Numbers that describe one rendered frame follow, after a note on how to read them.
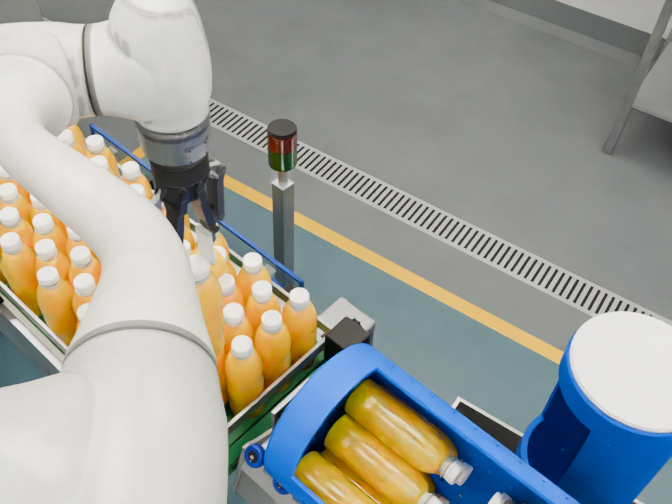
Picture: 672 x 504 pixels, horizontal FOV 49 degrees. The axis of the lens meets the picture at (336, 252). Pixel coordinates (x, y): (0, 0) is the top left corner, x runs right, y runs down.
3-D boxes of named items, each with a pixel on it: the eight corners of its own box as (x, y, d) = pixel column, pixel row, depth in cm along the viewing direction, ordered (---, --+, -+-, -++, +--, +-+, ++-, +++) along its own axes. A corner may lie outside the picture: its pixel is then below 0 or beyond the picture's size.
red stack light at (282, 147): (282, 159, 156) (282, 145, 153) (261, 145, 159) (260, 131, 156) (303, 145, 159) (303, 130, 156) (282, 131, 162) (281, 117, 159)
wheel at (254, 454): (265, 455, 136) (271, 452, 138) (248, 440, 138) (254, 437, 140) (255, 474, 137) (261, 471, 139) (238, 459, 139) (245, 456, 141)
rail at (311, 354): (190, 470, 137) (188, 463, 135) (187, 467, 138) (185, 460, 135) (334, 340, 158) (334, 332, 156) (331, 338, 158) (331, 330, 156)
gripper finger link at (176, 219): (190, 190, 97) (182, 193, 96) (186, 254, 104) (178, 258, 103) (171, 176, 98) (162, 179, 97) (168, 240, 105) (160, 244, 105)
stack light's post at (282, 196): (287, 426, 248) (283, 191, 166) (278, 418, 250) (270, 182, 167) (295, 418, 250) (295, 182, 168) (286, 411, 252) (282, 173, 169)
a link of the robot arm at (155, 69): (214, 81, 93) (107, 86, 91) (202, -37, 81) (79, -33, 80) (217, 136, 86) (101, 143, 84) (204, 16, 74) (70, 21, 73)
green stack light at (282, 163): (282, 176, 160) (282, 159, 156) (262, 162, 163) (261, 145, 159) (303, 162, 163) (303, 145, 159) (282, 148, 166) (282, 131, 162)
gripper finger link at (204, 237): (194, 224, 107) (198, 222, 108) (199, 256, 113) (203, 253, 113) (207, 235, 106) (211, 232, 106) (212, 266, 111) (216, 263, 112)
